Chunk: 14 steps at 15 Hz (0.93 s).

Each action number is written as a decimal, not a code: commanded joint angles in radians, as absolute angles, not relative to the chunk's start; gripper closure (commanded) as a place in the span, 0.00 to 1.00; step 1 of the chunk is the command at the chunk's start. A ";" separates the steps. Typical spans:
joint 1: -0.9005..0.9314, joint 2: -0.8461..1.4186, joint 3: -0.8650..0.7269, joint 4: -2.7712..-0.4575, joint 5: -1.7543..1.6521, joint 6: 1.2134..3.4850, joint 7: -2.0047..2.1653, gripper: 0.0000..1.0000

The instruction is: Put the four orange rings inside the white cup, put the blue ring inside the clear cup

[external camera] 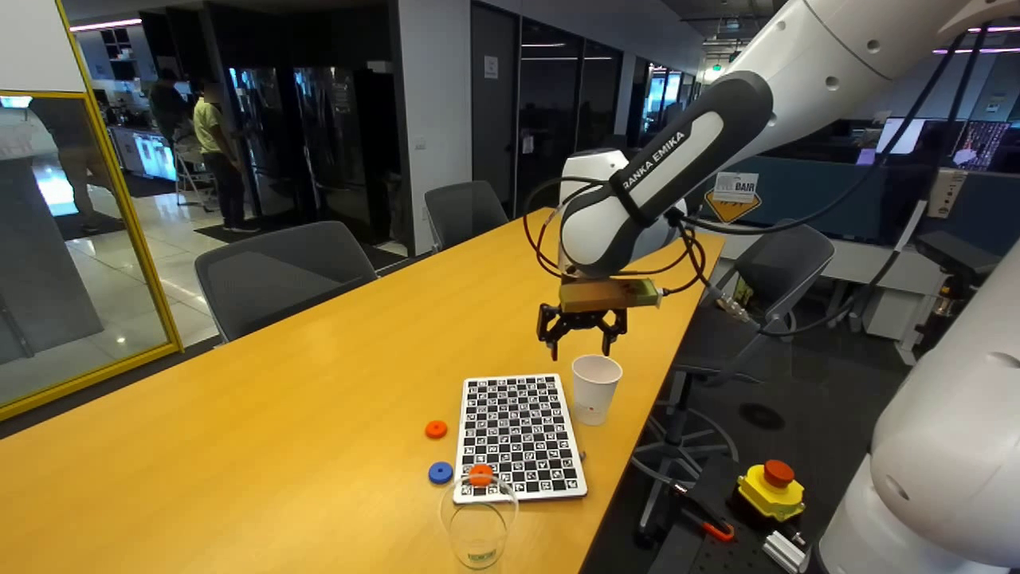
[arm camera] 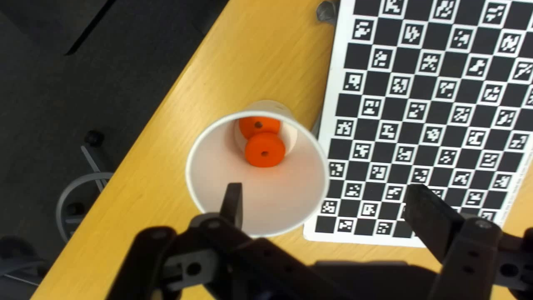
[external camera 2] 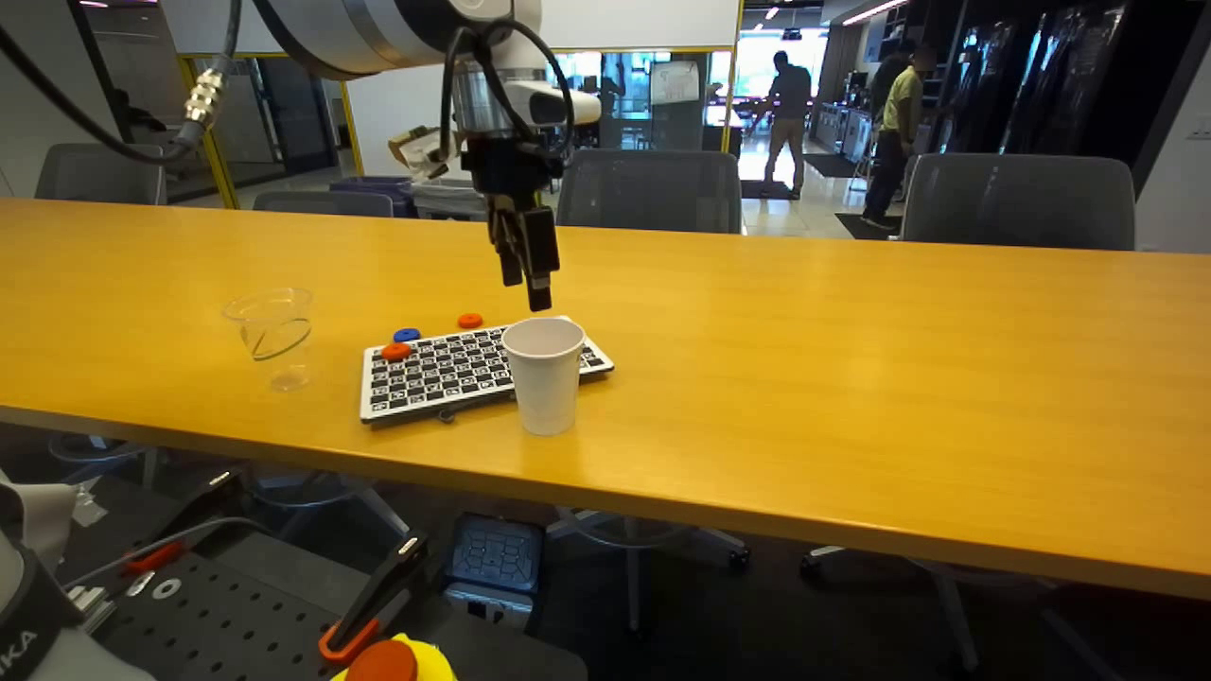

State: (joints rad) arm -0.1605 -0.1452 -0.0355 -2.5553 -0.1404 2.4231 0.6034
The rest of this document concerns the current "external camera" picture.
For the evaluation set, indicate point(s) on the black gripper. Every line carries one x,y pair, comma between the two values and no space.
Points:
585,316

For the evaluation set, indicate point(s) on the white paper cup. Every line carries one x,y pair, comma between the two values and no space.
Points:
595,385

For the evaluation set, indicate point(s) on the clear plastic cup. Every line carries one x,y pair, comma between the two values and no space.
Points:
478,528

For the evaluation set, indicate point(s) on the checkered marker board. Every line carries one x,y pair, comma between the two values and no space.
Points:
519,433

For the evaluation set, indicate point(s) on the grey office chair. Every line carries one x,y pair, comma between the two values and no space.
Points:
463,208
282,272

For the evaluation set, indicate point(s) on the white yellow sign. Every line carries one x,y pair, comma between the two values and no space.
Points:
733,195

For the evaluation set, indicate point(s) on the black mesh office chair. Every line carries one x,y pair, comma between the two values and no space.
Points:
791,264

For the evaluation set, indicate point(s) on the black orange clamp tool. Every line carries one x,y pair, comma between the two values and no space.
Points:
704,523

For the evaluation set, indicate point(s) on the yellow emergency stop button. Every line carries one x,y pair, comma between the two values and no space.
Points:
773,489

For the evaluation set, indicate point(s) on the small grey ribbed block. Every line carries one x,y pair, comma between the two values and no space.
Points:
786,549

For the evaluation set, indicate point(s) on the lit computer monitor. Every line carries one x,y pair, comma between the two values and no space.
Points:
899,136

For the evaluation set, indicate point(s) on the person in yellow shirt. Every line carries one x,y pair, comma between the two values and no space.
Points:
219,147

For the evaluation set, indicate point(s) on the yellow framed glass partition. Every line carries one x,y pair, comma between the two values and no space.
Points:
85,264

